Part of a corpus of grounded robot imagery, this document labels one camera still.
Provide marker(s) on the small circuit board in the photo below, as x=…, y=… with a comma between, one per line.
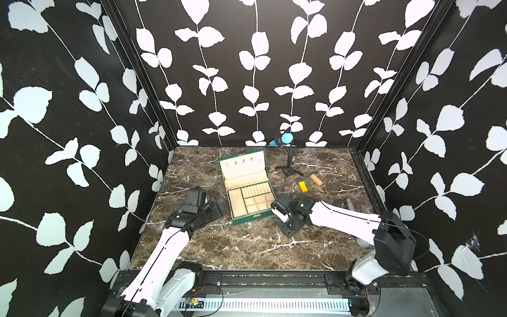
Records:
x=192, y=304

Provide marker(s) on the blue microphone on tripod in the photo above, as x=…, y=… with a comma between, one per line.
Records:
x=284, y=140

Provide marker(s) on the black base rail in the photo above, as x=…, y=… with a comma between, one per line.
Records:
x=332, y=282

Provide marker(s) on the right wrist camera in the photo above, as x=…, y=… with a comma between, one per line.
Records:
x=281, y=208

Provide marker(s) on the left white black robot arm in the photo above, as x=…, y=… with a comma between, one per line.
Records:
x=156, y=289

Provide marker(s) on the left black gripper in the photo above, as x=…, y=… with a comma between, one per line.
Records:
x=216, y=212

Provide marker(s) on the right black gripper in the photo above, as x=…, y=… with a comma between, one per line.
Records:
x=287, y=233

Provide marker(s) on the white slotted cable duct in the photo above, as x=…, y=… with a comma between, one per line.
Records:
x=257, y=305

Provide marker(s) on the wooden block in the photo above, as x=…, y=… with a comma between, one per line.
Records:
x=316, y=180

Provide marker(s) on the grey cylinder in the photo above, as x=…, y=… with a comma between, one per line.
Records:
x=350, y=205

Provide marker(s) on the green jewelry box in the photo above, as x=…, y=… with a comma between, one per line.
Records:
x=247, y=185

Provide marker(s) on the yellow block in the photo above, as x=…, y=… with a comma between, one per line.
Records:
x=303, y=187

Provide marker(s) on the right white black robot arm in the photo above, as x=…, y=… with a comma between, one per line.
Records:
x=394, y=244

